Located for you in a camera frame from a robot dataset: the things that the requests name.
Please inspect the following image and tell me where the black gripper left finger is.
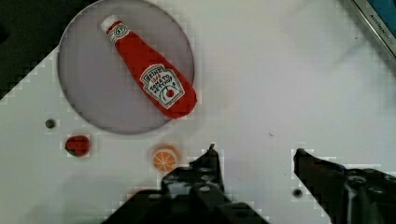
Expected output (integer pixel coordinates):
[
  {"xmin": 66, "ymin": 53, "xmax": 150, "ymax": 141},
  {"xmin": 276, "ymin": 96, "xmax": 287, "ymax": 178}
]
[{"xmin": 102, "ymin": 147, "xmax": 269, "ymax": 224}]

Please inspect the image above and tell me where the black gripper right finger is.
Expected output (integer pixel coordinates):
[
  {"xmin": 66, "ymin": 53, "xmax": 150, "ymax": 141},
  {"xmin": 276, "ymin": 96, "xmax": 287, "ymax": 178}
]
[{"xmin": 293, "ymin": 148, "xmax": 396, "ymax": 224}]

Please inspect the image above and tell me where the red plush ketchup bottle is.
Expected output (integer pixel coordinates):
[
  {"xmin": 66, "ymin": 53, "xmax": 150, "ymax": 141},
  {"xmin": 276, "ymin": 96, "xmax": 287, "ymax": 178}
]
[{"xmin": 101, "ymin": 15, "xmax": 197, "ymax": 119}]

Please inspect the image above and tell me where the grey round plate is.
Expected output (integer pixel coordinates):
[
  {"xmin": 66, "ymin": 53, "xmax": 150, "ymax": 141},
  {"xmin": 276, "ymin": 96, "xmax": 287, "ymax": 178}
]
[{"xmin": 57, "ymin": 0, "xmax": 195, "ymax": 134}]

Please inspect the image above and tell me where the orange slice toy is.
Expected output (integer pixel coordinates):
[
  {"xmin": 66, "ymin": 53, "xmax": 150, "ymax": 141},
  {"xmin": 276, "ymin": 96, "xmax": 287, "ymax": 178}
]
[{"xmin": 151, "ymin": 145, "xmax": 180, "ymax": 174}]

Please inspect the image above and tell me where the red tomato toy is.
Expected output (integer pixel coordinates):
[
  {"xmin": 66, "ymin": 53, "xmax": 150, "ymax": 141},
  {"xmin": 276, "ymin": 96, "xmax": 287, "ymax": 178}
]
[{"xmin": 64, "ymin": 135, "xmax": 91, "ymax": 157}]

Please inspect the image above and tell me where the silver toaster oven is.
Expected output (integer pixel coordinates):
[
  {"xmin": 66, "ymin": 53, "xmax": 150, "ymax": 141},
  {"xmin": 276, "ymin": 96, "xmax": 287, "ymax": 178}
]
[{"xmin": 347, "ymin": 0, "xmax": 396, "ymax": 59}]

